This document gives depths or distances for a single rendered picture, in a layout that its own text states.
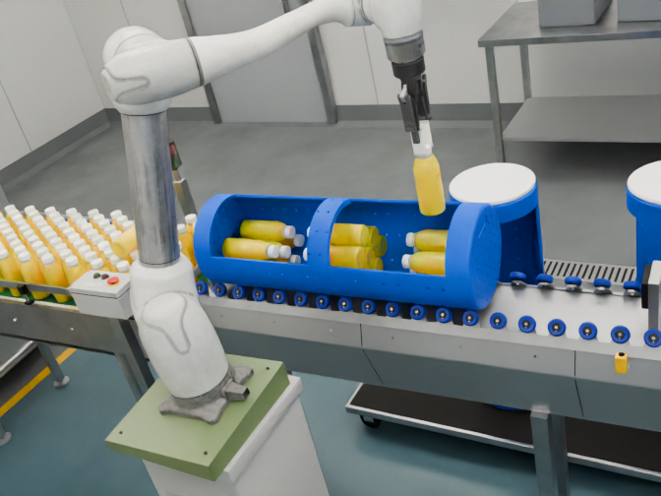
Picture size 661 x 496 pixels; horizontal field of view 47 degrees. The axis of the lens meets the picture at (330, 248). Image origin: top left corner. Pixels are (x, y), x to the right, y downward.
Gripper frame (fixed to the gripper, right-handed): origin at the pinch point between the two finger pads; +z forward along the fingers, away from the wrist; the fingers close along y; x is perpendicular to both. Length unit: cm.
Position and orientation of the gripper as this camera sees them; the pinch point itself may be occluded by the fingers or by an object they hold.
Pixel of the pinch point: (421, 138)
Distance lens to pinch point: 185.0
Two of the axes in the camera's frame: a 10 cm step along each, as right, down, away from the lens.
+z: 2.2, 8.4, 4.9
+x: -8.7, -0.5, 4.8
